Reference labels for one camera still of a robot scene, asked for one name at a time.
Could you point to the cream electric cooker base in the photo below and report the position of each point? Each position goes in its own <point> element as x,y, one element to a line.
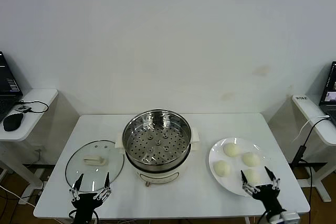
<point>157,176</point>

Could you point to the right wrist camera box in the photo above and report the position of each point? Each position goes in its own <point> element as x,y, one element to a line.
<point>290,218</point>

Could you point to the small black usb hub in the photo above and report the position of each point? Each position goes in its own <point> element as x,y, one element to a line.
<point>22,109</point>

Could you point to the black computer mouse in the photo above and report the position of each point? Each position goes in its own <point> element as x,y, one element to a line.
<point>12,122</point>

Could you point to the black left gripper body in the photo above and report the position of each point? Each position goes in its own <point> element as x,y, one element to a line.
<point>84,203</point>

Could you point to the black laptop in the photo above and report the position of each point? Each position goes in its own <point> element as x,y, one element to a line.
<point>329,95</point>
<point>8,103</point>

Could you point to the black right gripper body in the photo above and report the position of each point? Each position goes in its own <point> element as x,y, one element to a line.
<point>269,197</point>

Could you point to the stainless steel steamer basket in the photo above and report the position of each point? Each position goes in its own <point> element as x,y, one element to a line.
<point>141,140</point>

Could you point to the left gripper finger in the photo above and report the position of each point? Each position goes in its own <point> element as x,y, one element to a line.
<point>106,186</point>
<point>77,187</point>

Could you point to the white round plate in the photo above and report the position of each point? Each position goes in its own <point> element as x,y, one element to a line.
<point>236,182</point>

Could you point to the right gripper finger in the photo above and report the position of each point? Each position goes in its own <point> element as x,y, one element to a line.
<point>246,184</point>
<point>274,182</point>

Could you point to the white side table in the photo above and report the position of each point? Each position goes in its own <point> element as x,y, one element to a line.
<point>309,113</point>
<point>36,103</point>

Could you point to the white steamed baozi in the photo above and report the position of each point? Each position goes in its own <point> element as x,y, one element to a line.
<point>252,176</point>
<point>251,159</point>
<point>231,149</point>
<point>221,169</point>

